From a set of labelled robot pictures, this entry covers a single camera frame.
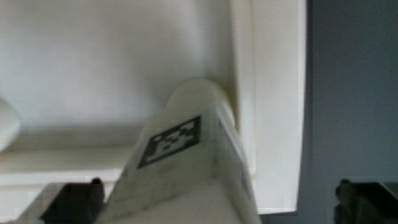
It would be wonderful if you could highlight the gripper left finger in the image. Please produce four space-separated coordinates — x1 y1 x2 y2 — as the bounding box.
39 178 105 224

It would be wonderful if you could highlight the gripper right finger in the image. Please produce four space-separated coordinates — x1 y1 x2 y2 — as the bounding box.
334 179 398 224

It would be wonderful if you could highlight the white table leg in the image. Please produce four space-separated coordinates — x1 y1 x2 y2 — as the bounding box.
96 79 261 224

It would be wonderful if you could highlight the white square tabletop part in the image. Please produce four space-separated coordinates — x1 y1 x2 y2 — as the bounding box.
0 0 307 224

